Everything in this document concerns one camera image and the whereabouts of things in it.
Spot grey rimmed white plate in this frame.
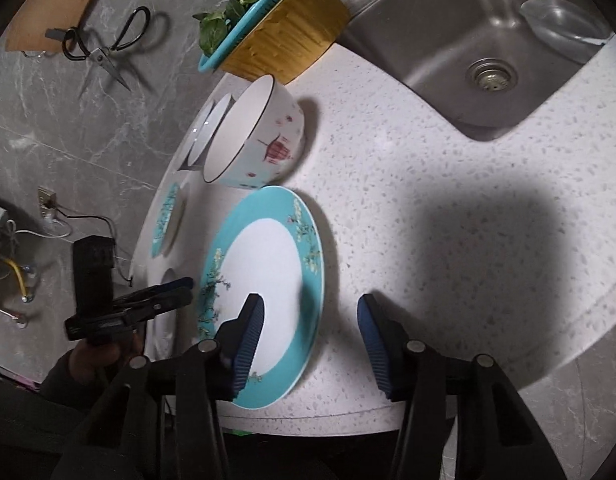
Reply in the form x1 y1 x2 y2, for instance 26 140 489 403
146 268 182 361

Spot red-rimmed patterned bowl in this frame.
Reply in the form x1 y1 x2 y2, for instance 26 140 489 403
203 75 306 190

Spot green leafy vegetables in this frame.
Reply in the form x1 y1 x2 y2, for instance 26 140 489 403
193 0 260 58

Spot wooden cutting board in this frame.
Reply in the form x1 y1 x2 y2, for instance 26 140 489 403
5 0 90 53

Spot large teal floral plate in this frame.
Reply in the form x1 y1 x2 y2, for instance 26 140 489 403
197 186 325 410

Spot black kitchen scissors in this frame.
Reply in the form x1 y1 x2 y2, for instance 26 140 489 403
44 6 152 91

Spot small white bowl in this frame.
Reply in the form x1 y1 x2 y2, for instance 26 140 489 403
187 93 233 169

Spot wall power outlet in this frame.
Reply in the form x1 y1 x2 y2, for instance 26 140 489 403
36 186 57 219

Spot black power cable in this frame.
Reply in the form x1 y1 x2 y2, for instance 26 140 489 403
52 204 134 283

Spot large white bowl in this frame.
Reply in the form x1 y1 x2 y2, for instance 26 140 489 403
177 99 216 170

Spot yellow basin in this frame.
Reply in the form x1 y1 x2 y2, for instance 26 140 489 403
220 0 350 84

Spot small teal floral plate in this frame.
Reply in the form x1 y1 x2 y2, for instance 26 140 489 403
150 182 180 258

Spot clear glass bowl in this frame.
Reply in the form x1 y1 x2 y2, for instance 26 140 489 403
513 0 614 65

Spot person's left hand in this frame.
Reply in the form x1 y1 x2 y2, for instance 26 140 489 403
69 333 143 384

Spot stainless steel sink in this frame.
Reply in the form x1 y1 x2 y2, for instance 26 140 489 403
339 0 604 141

